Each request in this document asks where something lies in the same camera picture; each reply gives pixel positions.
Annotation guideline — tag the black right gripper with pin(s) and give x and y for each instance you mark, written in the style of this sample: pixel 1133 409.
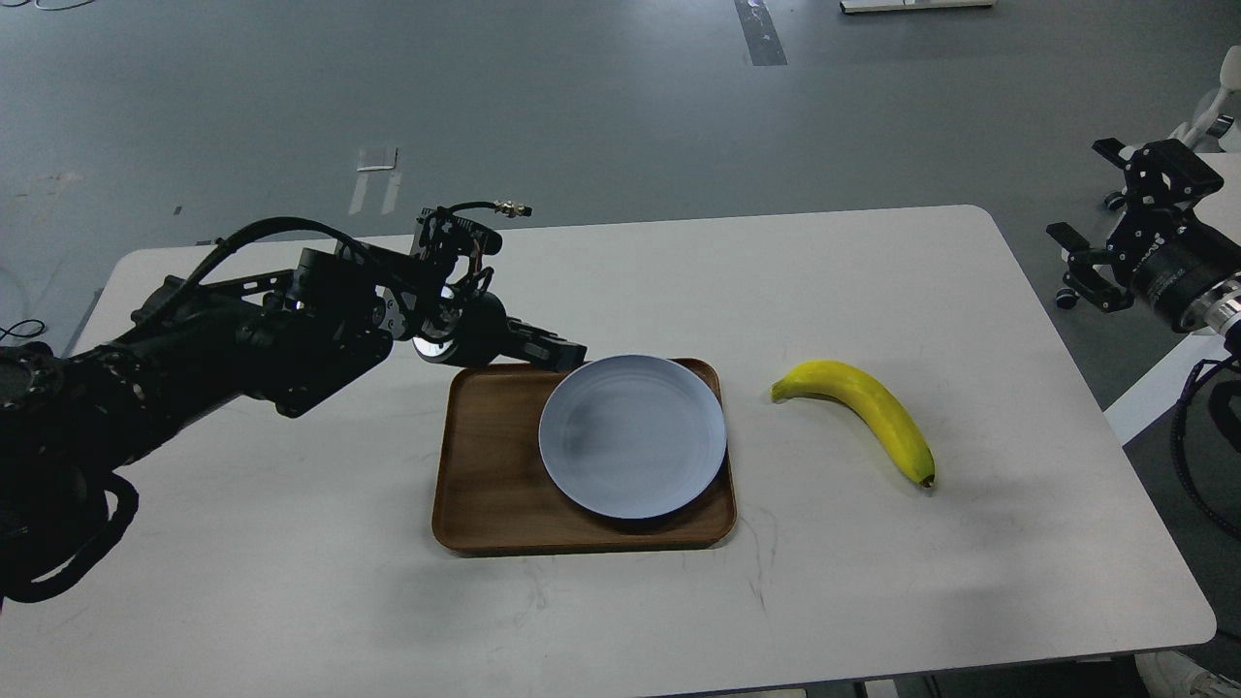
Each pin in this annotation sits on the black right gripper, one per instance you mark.
pixel 1159 252

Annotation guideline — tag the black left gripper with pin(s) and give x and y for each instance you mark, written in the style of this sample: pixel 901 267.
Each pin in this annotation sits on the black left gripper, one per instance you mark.
pixel 485 331

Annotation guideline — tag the blue round plate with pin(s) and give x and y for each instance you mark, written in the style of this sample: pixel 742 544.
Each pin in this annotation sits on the blue round plate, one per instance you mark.
pixel 632 437

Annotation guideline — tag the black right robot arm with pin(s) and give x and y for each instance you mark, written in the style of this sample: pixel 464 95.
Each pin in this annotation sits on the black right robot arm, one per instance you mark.
pixel 1201 373

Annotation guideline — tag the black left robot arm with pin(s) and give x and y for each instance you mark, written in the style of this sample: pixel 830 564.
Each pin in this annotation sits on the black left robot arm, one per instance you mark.
pixel 286 310

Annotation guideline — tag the yellow banana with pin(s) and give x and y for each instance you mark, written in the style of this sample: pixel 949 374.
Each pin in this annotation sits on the yellow banana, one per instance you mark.
pixel 890 422

